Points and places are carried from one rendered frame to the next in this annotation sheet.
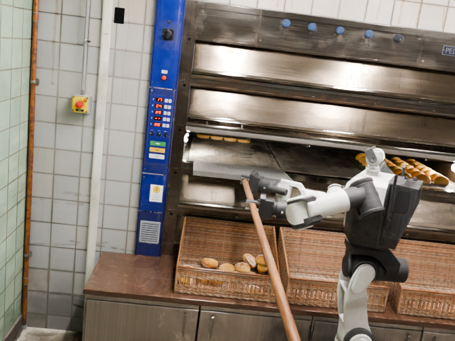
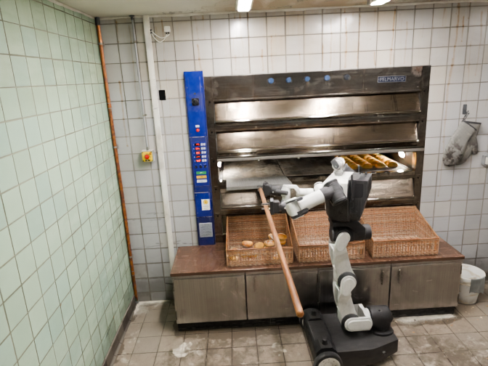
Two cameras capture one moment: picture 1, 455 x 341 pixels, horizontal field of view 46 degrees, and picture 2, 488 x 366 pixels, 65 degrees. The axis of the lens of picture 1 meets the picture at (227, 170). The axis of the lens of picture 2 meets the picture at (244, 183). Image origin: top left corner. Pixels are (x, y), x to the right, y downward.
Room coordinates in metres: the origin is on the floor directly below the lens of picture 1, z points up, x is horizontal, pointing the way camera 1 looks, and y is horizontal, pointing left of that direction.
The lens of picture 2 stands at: (-0.28, -0.09, 2.09)
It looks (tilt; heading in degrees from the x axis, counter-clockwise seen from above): 16 degrees down; 2
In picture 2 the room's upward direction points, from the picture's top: 3 degrees counter-clockwise
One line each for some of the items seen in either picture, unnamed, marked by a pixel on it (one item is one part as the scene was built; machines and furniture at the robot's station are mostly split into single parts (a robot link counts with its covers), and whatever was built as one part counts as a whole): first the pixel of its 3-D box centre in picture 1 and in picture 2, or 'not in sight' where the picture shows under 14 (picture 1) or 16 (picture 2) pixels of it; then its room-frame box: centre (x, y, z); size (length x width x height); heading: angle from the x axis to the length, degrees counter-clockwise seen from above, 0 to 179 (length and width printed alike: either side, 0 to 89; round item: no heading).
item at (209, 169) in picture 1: (241, 170); (257, 181); (2.99, -0.08, 1.19); 0.55 x 0.36 x 0.03; 94
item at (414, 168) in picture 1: (399, 168); (364, 159); (3.61, -1.18, 1.21); 0.61 x 0.48 x 0.06; 3
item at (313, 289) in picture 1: (328, 266); (324, 234); (2.87, -0.65, 0.72); 0.56 x 0.49 x 0.28; 94
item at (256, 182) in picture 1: (261, 185); (271, 189); (2.69, -0.18, 1.20); 0.12 x 0.10 x 0.13; 59
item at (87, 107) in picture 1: (81, 103); (148, 155); (3.01, 0.87, 1.46); 0.10 x 0.07 x 0.10; 93
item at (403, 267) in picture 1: (376, 262); (350, 229); (2.29, -0.72, 1.01); 0.28 x 0.13 x 0.18; 95
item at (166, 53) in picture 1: (167, 146); (208, 169); (4.01, 0.48, 1.07); 1.93 x 0.16 x 2.15; 3
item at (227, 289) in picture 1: (227, 256); (258, 238); (2.84, -0.06, 0.72); 0.56 x 0.49 x 0.28; 92
